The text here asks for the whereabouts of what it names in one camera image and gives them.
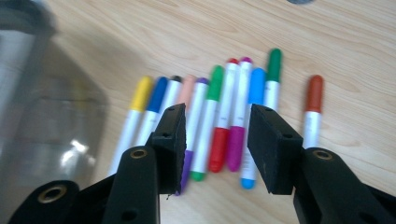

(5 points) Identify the magenta capped marker pen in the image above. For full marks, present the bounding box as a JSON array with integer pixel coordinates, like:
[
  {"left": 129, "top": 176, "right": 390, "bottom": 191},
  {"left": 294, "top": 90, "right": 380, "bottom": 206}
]
[{"left": 226, "top": 56, "right": 254, "bottom": 173}]

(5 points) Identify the smoky clear plastic storage box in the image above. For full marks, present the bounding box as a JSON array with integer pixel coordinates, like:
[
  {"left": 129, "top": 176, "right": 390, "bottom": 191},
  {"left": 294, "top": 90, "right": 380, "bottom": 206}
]
[{"left": 0, "top": 0, "right": 108, "bottom": 224}]

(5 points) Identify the brown capped marker pen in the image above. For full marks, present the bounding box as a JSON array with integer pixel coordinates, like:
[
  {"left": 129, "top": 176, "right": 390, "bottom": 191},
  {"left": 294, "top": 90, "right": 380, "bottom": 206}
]
[{"left": 302, "top": 74, "right": 325, "bottom": 150}]

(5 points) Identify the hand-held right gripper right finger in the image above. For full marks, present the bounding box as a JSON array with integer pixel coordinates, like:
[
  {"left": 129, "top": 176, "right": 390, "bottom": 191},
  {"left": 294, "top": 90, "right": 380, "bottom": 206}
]
[{"left": 247, "top": 104, "right": 304, "bottom": 195}]

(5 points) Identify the row of coloured markers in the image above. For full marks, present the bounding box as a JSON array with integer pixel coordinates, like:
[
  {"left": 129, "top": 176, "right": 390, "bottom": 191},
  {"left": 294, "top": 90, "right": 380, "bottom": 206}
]
[{"left": 106, "top": 57, "right": 240, "bottom": 197}]

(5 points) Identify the dark green capped marker pen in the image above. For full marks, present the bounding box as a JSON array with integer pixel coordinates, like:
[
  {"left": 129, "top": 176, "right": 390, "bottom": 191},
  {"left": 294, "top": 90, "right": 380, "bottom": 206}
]
[{"left": 262, "top": 48, "right": 284, "bottom": 113}]

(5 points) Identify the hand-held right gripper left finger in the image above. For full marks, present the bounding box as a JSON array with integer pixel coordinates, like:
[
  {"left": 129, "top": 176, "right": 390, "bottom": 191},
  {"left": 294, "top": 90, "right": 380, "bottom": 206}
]
[{"left": 146, "top": 103, "right": 188, "bottom": 195}]

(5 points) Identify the light blue capped marker pen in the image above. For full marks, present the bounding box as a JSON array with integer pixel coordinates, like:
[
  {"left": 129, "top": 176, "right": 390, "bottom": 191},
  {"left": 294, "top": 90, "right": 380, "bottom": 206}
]
[{"left": 239, "top": 67, "right": 267, "bottom": 190}]

